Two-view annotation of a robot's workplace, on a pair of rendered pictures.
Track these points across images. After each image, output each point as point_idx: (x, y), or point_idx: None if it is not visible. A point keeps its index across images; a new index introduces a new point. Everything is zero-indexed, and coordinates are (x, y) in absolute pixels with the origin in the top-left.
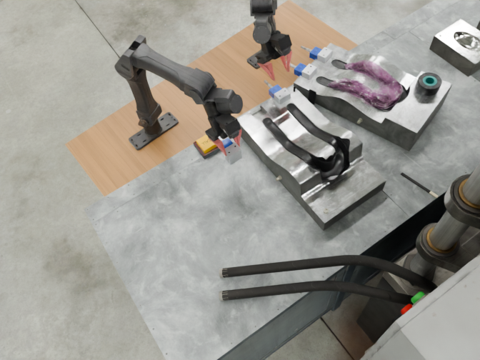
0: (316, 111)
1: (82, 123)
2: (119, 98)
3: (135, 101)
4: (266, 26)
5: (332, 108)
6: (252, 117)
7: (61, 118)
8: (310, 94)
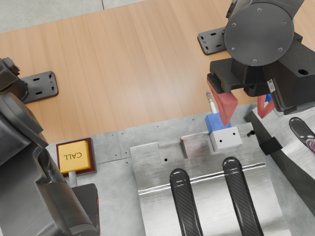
0: (271, 194)
1: (35, 15)
2: (78, 5)
3: (19, 32)
4: (291, 17)
5: (294, 180)
6: (158, 157)
7: (20, 3)
8: (269, 142)
